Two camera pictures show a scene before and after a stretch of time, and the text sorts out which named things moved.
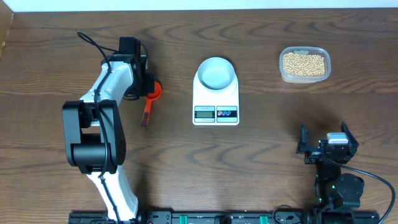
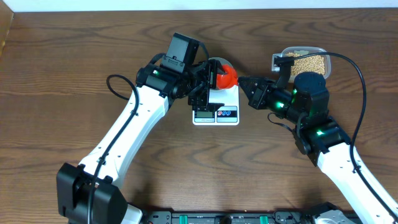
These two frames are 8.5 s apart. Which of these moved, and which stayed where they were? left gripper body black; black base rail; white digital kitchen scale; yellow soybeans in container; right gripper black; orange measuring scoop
Moved: left gripper body black; orange measuring scoop; right gripper black
Stayed: black base rail; white digital kitchen scale; yellow soybeans in container
